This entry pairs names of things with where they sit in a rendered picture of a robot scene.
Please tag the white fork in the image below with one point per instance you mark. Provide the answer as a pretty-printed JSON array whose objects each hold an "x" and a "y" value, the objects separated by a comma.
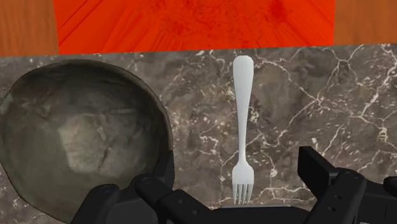
[{"x": 243, "y": 130}]

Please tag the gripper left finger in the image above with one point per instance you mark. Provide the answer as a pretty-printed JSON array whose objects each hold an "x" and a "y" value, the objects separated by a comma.
[{"x": 161, "y": 198}]

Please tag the grey stone bowl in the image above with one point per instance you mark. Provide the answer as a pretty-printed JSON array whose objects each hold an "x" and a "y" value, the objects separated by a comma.
[{"x": 80, "y": 136}]

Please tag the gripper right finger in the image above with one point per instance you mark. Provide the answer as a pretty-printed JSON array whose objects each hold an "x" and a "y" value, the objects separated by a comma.
[{"x": 338, "y": 189}]

